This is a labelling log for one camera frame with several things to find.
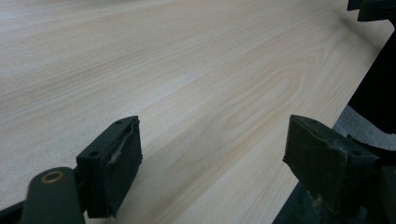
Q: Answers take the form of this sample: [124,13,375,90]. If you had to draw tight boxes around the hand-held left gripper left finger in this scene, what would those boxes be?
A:
[75,115,144,219]

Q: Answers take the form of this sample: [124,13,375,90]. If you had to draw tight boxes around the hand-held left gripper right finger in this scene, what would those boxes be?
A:
[282,114,380,217]

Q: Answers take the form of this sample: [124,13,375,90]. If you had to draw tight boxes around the dark cloth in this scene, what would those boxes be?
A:
[347,29,396,135]

